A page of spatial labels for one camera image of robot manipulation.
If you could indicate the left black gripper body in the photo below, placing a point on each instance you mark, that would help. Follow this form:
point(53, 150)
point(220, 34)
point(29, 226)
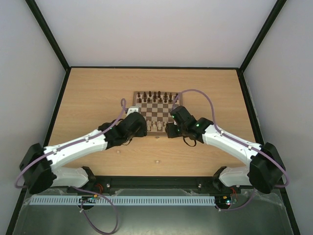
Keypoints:
point(142, 132)

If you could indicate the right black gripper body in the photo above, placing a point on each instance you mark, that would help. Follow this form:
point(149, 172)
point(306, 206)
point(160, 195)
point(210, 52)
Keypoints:
point(171, 129)

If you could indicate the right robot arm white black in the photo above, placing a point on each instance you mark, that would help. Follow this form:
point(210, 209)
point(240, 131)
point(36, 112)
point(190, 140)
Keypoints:
point(263, 166)

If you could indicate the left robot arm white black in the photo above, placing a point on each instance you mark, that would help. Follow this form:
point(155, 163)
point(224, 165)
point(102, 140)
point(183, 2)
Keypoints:
point(45, 167)

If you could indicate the wooden chess board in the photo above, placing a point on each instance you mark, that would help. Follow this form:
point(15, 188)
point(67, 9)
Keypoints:
point(157, 112)

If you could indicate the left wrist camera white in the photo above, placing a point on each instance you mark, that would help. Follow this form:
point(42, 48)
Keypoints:
point(132, 109)

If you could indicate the black aluminium frame rail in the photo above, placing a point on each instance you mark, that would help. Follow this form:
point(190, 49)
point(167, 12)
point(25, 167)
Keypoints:
point(145, 182)

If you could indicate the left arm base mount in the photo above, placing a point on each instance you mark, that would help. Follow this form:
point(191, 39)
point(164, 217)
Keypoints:
point(101, 184)

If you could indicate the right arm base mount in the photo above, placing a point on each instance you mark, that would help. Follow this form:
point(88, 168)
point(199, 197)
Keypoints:
point(213, 185)

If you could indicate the light blue cable duct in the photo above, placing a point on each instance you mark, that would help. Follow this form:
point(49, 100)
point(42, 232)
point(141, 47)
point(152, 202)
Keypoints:
point(123, 200)

